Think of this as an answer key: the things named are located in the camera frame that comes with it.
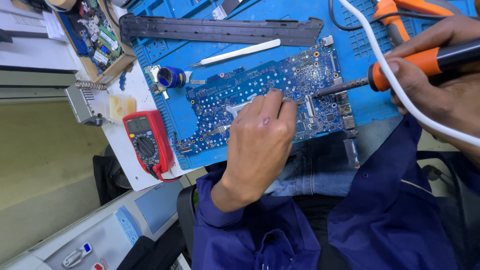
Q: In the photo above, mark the person's left hand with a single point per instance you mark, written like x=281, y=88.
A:
x=257, y=144

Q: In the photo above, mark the person's right hand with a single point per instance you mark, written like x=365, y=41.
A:
x=450, y=101

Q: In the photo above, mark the silver metal tweezers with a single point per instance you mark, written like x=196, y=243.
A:
x=217, y=131

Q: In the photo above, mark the orange black soldering iron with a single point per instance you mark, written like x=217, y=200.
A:
x=423, y=63

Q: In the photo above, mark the blue laptop motherboard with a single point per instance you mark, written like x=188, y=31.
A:
x=232, y=97

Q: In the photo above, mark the person's blue jeans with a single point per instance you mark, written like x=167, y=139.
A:
x=318, y=168

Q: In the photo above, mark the white plastic tweezers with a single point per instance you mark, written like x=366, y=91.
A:
x=240, y=52

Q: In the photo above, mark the small black connector board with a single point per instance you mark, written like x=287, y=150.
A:
x=351, y=152

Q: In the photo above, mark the orange black hand tool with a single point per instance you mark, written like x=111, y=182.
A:
x=393, y=18

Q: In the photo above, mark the black chair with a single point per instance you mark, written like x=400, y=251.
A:
x=186, y=217

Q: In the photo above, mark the blue silicone work mat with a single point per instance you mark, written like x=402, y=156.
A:
x=352, y=56

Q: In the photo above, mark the red digital multimeter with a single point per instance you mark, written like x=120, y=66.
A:
x=148, y=140

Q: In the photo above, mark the blue flux tin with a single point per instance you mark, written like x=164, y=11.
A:
x=170, y=77

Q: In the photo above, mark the long black plastic cover strip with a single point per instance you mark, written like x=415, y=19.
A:
x=221, y=30

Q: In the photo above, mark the small green circuit board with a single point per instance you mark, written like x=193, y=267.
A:
x=153, y=75

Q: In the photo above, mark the person's dark blue jacket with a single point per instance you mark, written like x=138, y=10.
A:
x=375, y=217

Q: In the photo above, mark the yellow sponge tray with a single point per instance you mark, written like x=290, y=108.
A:
x=122, y=107

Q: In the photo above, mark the black bag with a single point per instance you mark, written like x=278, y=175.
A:
x=108, y=176

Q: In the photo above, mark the white appliance with blue panel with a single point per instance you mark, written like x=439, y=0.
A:
x=112, y=232

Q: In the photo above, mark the cardboard box of circuit boards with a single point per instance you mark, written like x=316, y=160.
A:
x=99, y=41

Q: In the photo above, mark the small metal bracket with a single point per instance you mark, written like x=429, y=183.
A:
x=198, y=81

